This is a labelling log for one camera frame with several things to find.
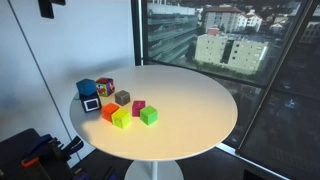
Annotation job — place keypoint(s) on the black block with white square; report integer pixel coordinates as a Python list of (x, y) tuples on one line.
[(91, 104)]

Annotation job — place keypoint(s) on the white window sill strip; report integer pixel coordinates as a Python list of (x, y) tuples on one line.
[(248, 160)]

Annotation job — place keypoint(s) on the blue block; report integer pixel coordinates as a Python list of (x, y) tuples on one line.
[(86, 86)]

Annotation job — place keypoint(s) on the yellow block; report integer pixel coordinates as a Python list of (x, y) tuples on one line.
[(121, 118)]

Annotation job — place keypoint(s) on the dark blue clamp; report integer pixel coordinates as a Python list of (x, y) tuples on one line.
[(74, 146)]

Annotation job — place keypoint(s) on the black vertical window frame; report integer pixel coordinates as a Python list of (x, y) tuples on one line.
[(136, 31)]

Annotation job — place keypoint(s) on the magenta block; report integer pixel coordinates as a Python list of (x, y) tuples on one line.
[(137, 108)]

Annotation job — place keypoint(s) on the multicolour picture block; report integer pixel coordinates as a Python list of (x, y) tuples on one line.
[(105, 87)]

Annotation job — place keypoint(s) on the white table pedestal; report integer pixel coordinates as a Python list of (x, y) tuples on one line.
[(153, 170)]

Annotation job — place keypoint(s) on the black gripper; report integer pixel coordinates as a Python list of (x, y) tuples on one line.
[(58, 1)]

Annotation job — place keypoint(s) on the orange block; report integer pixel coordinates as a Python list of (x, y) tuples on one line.
[(109, 111)]

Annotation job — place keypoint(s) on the black tool bag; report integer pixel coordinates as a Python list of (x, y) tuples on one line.
[(20, 156)]

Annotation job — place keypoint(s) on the green block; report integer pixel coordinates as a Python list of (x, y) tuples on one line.
[(148, 115)]

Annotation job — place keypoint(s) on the grey block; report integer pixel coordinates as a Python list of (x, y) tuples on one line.
[(122, 97)]

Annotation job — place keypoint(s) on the black slanted window frame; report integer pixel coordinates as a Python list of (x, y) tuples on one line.
[(276, 76)]

